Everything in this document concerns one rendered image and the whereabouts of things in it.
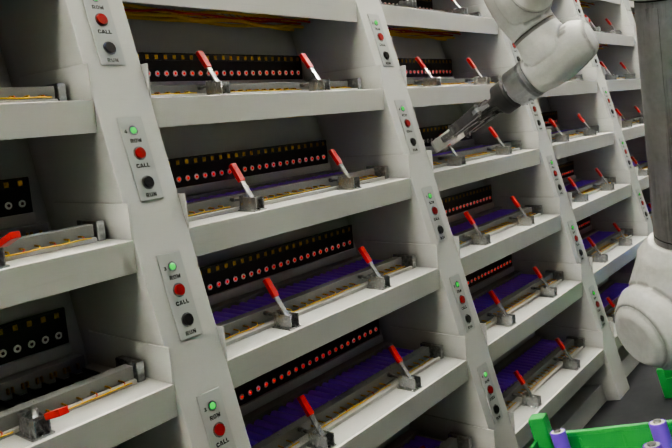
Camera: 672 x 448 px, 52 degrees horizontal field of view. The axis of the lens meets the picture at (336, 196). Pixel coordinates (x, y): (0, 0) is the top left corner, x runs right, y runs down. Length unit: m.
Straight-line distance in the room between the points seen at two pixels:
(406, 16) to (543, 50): 0.35
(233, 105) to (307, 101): 0.19
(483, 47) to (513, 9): 0.63
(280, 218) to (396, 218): 0.42
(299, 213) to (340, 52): 0.50
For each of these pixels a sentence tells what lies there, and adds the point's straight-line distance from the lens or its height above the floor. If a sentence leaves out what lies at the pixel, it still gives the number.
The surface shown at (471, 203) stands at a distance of 2.03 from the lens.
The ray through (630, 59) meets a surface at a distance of 3.48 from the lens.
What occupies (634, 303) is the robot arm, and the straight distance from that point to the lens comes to 1.18.
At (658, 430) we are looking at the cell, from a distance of 0.85.
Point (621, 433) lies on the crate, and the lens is 0.91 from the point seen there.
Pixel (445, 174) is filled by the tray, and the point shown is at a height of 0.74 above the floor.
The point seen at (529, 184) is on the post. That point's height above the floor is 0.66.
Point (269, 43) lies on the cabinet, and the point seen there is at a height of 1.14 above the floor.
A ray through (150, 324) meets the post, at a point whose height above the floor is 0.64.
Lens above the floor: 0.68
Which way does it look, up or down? 3 degrees up
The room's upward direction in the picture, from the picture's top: 17 degrees counter-clockwise
